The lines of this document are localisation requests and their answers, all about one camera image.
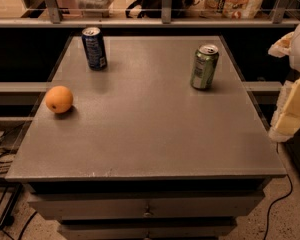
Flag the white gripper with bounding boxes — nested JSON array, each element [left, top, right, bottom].
[[268, 23, 300, 142]]

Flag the green soda can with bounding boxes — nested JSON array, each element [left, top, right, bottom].
[[190, 44, 219, 90]]

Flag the blue pepsi can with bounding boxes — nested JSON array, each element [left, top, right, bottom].
[[82, 27, 107, 71]]

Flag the colourful snack bag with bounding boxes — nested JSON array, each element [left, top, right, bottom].
[[201, 0, 263, 19]]

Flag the grey drawer cabinet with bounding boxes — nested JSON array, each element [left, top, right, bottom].
[[7, 37, 285, 240]]

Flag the clear plastic container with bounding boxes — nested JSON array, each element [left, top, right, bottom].
[[76, 0, 114, 18]]

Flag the orange fruit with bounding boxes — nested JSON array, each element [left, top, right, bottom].
[[45, 86, 73, 114]]

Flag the black cable on right floor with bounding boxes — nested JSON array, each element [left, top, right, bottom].
[[262, 143, 294, 240]]

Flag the black bag behind rail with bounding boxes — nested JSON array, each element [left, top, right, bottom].
[[125, 0, 198, 18]]

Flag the grey metal shelf rail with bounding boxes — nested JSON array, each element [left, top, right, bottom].
[[0, 0, 300, 28]]

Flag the black cables on left floor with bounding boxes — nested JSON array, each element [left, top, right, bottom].
[[0, 122, 38, 240]]

